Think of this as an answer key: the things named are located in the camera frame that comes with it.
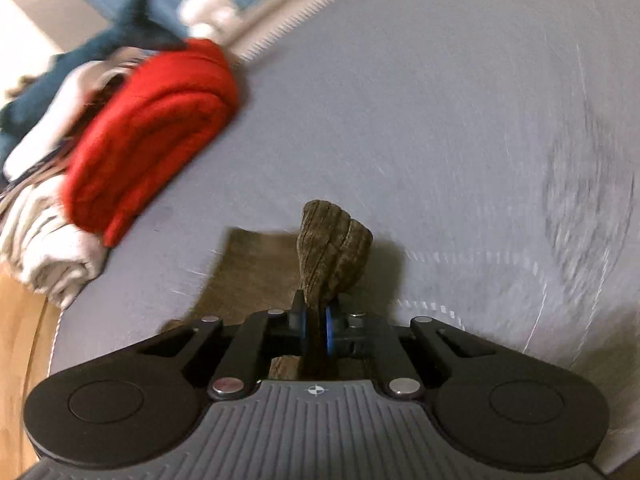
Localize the brown corduroy pants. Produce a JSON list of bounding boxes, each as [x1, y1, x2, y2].
[[192, 199, 407, 380]]

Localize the teal shark plush toy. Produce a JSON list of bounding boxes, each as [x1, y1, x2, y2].
[[1, 0, 186, 159]]

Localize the white folded garment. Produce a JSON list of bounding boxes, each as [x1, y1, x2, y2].
[[3, 48, 148, 182]]

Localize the grey quilted bed cover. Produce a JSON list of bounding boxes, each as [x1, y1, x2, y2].
[[52, 0, 639, 471]]

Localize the beige folded garment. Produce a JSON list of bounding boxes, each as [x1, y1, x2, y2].
[[1, 174, 108, 310]]

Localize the white plush toy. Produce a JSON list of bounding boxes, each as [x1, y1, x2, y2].
[[177, 0, 242, 44]]

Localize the red folded garment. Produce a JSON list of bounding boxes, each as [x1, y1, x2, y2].
[[60, 39, 241, 248]]

